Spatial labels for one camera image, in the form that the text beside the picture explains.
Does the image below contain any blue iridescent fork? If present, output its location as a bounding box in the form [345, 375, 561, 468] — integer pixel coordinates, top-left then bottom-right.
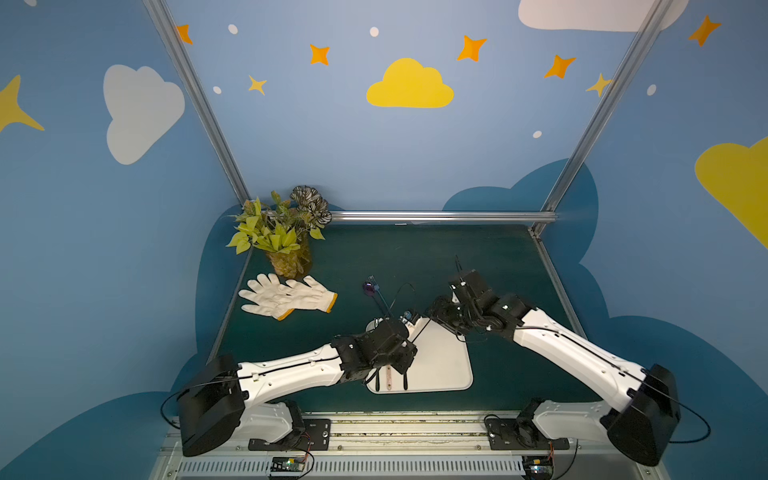
[368, 275, 393, 318]

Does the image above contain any purple spoon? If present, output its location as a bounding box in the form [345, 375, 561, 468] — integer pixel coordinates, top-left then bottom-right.
[362, 280, 389, 318]

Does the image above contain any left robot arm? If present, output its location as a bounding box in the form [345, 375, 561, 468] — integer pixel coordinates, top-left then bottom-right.
[176, 319, 418, 457]

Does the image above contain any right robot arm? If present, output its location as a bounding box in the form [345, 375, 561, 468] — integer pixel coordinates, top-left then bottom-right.
[427, 294, 681, 467]

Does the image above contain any white plastic tray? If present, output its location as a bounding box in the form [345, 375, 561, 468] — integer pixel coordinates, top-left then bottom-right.
[367, 317, 473, 395]

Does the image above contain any white knit glove yellow cuff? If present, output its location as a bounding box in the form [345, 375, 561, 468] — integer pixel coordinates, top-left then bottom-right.
[273, 276, 338, 321]

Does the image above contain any glass vase with green plant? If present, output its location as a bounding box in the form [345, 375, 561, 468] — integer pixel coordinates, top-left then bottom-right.
[227, 185, 332, 279]

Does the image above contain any right side table rail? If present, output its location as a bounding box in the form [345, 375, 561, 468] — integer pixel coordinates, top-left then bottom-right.
[528, 223, 587, 338]

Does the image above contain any table rail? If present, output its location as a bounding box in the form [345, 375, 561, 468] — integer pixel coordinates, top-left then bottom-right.
[528, 223, 587, 338]
[207, 253, 252, 361]

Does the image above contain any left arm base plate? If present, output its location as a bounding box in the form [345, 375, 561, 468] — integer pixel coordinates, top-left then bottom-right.
[248, 418, 332, 453]

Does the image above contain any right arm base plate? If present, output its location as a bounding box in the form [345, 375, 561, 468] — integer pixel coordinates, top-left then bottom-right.
[483, 414, 571, 451]

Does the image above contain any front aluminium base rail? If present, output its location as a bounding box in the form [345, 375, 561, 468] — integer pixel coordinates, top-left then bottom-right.
[150, 411, 670, 479]

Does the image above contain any aluminium back frame rail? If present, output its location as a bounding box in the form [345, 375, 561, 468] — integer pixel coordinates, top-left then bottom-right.
[331, 211, 557, 225]

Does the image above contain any left side table rail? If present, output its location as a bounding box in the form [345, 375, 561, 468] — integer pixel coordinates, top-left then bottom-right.
[207, 253, 252, 361]

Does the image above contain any right aluminium frame post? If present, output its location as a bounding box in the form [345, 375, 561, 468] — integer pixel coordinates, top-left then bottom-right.
[541, 0, 673, 216]

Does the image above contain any aluminium frame post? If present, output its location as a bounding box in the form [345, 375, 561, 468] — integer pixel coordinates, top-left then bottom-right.
[541, 0, 673, 216]
[143, 0, 250, 204]

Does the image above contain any left aluminium frame post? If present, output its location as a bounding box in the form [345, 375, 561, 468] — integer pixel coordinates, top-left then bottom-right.
[143, 0, 250, 204]

